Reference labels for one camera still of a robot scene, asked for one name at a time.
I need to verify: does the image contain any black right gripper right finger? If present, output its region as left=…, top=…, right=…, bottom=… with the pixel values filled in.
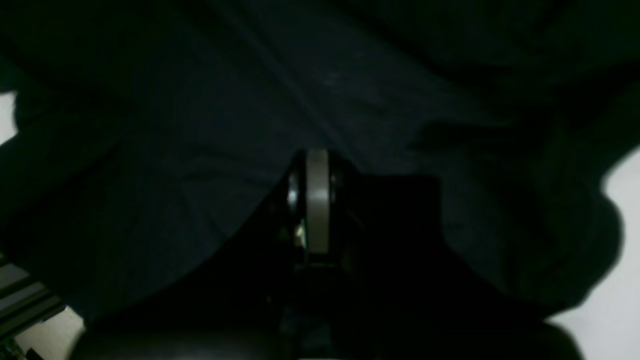
left=320, top=149, right=586, bottom=360

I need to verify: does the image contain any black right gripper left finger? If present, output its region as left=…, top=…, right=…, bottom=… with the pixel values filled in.
left=70, top=149, right=321, bottom=360

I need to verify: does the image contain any black t-shirt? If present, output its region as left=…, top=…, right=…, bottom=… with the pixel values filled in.
left=1, top=0, right=639, bottom=321

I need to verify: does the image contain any aluminium table frame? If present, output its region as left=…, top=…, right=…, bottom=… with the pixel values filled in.
left=0, top=255, right=66, bottom=343

